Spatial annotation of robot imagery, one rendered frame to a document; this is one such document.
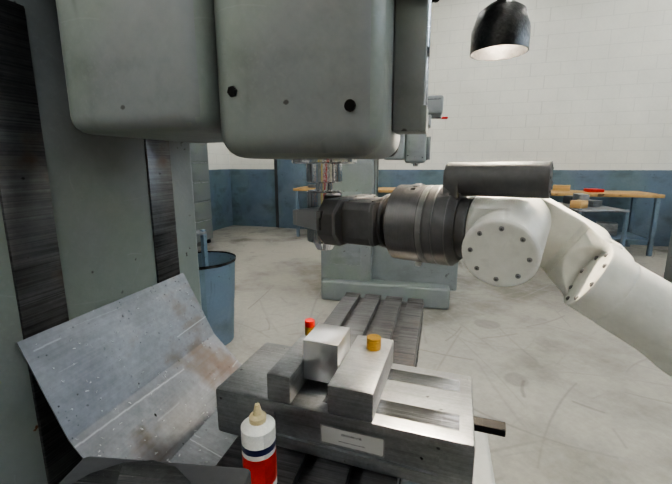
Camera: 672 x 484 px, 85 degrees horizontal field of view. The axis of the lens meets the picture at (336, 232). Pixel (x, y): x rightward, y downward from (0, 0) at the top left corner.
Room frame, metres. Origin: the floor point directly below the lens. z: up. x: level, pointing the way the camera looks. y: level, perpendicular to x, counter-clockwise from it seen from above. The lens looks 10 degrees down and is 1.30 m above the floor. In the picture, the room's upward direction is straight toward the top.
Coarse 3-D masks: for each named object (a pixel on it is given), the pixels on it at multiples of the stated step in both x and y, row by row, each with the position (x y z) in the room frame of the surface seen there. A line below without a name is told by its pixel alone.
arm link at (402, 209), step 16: (400, 192) 0.40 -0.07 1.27; (416, 192) 0.40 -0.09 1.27; (320, 208) 0.43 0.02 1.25; (336, 208) 0.42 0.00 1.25; (352, 208) 0.42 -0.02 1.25; (368, 208) 0.41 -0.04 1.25; (384, 208) 0.42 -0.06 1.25; (400, 208) 0.39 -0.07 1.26; (416, 208) 0.38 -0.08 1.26; (320, 224) 0.42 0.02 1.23; (336, 224) 0.42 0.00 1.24; (352, 224) 0.42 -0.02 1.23; (368, 224) 0.41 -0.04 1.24; (384, 224) 0.39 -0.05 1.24; (400, 224) 0.38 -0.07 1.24; (416, 224) 0.37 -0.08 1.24; (336, 240) 0.42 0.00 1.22; (352, 240) 0.42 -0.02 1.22; (368, 240) 0.41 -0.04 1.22; (384, 240) 0.42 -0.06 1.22; (400, 240) 0.38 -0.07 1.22; (416, 240) 0.37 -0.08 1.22; (400, 256) 0.40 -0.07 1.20; (416, 256) 0.39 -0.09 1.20
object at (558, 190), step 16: (384, 192) 6.11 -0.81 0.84; (560, 192) 5.49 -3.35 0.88; (576, 192) 5.48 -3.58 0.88; (592, 192) 5.47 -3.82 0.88; (608, 192) 5.47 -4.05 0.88; (624, 192) 5.46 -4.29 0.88; (640, 192) 5.46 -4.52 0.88; (656, 208) 5.08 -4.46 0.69; (608, 224) 5.45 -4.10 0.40; (656, 224) 5.07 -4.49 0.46; (640, 240) 5.14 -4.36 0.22
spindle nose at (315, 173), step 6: (306, 168) 0.48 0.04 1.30; (312, 168) 0.47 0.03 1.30; (318, 168) 0.47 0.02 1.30; (324, 168) 0.47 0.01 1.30; (330, 168) 0.47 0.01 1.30; (336, 168) 0.47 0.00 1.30; (306, 174) 0.49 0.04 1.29; (312, 174) 0.47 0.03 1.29; (318, 174) 0.47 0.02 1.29; (324, 174) 0.47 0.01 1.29; (330, 174) 0.47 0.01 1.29; (336, 174) 0.47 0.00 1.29; (306, 180) 0.49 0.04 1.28; (312, 180) 0.47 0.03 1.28; (318, 180) 0.47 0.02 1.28; (324, 180) 0.47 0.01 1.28; (330, 180) 0.47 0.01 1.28; (336, 180) 0.47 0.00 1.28
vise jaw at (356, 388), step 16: (352, 352) 0.50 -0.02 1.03; (368, 352) 0.50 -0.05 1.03; (384, 352) 0.50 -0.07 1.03; (352, 368) 0.46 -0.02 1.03; (368, 368) 0.46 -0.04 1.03; (384, 368) 0.47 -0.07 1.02; (336, 384) 0.42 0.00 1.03; (352, 384) 0.42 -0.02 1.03; (368, 384) 0.42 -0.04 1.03; (384, 384) 0.47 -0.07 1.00; (336, 400) 0.42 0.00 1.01; (352, 400) 0.41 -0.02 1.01; (368, 400) 0.40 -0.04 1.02; (352, 416) 0.41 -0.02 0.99; (368, 416) 0.40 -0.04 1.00
